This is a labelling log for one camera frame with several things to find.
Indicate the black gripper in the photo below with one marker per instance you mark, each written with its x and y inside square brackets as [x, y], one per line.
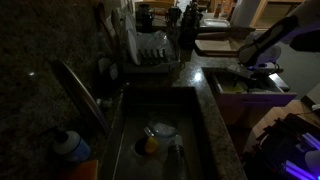
[266, 67]

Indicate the yellow kitchen sponge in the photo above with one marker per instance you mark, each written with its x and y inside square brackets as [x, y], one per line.
[233, 88]

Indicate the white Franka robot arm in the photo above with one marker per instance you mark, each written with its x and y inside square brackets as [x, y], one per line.
[270, 36]

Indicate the white open drawer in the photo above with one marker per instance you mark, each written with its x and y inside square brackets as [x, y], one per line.
[253, 99]

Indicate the steel kitchen sink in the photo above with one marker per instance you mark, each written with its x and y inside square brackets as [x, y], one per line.
[133, 163]

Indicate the orange sponge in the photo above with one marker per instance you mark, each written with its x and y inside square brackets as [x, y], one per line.
[83, 170]

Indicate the wooden base cabinet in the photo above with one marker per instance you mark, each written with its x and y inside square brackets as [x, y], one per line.
[236, 116]

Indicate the large brown cutting board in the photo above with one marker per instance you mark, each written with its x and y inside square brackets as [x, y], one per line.
[213, 54]

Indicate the light wooden cutting board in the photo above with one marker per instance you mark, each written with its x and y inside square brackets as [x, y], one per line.
[216, 46]

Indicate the clear glass tray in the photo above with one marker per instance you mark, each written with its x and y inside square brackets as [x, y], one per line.
[216, 23]

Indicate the black knife block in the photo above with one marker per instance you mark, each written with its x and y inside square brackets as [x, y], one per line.
[190, 26]

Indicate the white dish rack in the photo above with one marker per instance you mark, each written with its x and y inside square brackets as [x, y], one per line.
[156, 63]

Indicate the round container teal lid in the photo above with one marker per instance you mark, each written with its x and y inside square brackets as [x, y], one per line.
[163, 128]

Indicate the dark bottle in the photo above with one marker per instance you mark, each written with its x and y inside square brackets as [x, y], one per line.
[176, 160]

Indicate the dark glass jar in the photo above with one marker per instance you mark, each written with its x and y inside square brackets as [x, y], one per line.
[145, 18]

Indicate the dark utensil cup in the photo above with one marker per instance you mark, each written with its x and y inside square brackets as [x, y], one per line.
[108, 78]

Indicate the long wooden spoon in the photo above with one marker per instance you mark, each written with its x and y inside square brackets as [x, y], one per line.
[105, 25]

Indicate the curved chrome faucet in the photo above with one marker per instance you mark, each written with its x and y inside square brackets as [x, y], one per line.
[83, 95]

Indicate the white blue soap bottle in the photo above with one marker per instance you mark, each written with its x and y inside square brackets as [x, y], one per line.
[72, 146]

